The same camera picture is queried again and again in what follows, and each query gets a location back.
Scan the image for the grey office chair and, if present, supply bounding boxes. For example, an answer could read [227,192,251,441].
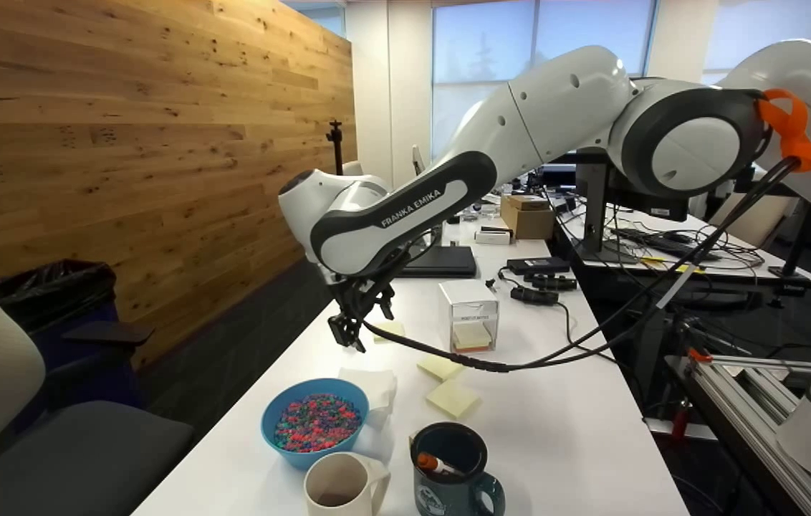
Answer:
[0,246,197,516]

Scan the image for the white paper cup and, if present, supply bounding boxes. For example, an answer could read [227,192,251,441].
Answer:
[301,450,391,516]

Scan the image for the black laptop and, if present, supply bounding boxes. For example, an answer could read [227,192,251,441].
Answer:
[391,241,477,281]

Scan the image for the orange cable clip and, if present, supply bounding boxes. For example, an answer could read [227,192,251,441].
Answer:
[757,87,811,176]

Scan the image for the black camera tripod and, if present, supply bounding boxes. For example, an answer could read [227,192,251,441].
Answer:
[323,119,347,180]

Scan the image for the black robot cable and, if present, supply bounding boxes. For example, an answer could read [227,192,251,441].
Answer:
[364,155,798,377]

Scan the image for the yellow sticky note pad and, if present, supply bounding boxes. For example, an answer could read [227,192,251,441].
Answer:
[416,354,463,384]
[423,374,483,421]

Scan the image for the black power brick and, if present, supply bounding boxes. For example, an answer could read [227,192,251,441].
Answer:
[502,255,579,281]

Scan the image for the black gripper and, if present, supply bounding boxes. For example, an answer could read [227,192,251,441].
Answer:
[327,276,397,355]

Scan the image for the clear plastic box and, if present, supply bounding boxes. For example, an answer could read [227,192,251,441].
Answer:
[434,279,502,355]

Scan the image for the red white marker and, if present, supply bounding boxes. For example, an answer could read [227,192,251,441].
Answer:
[416,450,463,478]

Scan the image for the colourful candy pieces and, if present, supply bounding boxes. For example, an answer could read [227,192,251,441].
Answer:
[271,394,361,456]

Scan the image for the dark teal mug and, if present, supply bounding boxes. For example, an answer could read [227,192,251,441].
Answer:
[409,421,507,516]

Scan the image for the brown cardboard box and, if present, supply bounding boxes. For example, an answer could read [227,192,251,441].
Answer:
[499,192,555,241]

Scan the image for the aluminium rail frame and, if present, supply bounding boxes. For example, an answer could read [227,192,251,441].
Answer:
[671,348,811,516]

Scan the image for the blue plastic bowl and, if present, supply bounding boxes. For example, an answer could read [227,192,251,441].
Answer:
[258,377,371,473]

